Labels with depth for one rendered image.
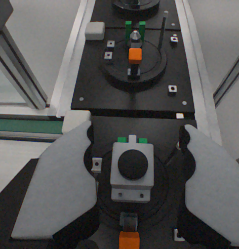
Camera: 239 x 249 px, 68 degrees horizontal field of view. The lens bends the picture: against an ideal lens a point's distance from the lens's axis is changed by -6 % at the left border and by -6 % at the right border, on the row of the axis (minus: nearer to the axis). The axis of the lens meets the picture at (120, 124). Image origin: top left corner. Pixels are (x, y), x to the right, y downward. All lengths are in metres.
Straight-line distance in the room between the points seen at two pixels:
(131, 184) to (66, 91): 0.27
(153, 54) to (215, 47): 0.33
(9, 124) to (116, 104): 0.22
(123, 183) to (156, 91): 0.24
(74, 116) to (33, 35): 0.48
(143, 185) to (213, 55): 0.55
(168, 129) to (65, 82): 0.24
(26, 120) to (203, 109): 0.36
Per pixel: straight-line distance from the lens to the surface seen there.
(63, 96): 0.41
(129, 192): 0.22
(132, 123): 0.34
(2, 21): 0.22
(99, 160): 0.28
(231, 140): 0.52
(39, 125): 0.40
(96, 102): 0.37
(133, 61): 0.30
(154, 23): 0.55
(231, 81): 0.43
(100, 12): 0.59
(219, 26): 0.81
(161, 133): 0.34
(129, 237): 0.20
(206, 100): 0.42
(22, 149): 0.43
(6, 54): 0.30
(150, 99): 0.37
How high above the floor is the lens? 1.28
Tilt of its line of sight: 64 degrees down
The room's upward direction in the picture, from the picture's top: 2 degrees counter-clockwise
